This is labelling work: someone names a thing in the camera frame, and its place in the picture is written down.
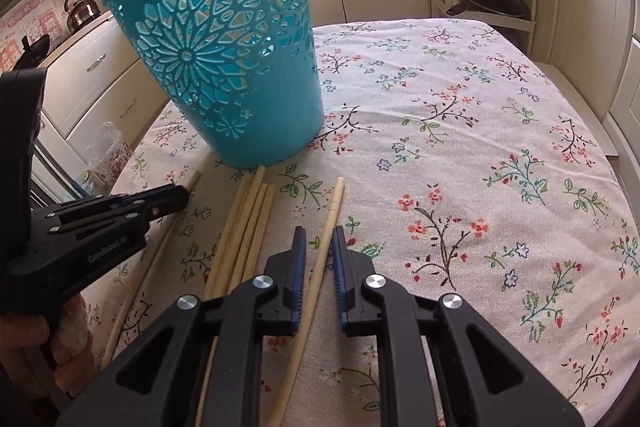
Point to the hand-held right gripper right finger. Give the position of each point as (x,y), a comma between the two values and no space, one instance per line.
(339,257)

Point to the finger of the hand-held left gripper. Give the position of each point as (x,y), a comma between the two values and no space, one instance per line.
(100,217)
(160,193)

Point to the cream drawer cabinet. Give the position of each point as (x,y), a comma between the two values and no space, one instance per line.
(95,82)

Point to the blue perforated plastic basket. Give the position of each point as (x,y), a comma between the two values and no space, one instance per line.
(215,57)

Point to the person's left hand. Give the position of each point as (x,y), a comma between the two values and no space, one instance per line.
(25,332)

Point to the clear plastic bag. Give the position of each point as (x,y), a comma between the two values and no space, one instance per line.
(107,152)

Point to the cream tall cabinet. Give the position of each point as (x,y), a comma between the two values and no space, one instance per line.
(585,7)

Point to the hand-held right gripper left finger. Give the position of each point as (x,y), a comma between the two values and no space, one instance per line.
(299,257)

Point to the metal kettle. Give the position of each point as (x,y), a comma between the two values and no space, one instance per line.
(80,14)

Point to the wooden chopstick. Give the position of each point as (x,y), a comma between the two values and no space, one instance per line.
(249,227)
(260,227)
(325,232)
(227,232)
(150,257)
(253,197)

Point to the floral tablecloth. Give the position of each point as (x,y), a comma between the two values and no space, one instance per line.
(475,187)

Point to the black wok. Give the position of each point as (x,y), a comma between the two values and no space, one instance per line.
(32,52)

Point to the pink wall stickers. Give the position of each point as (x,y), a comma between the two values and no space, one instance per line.
(35,17)

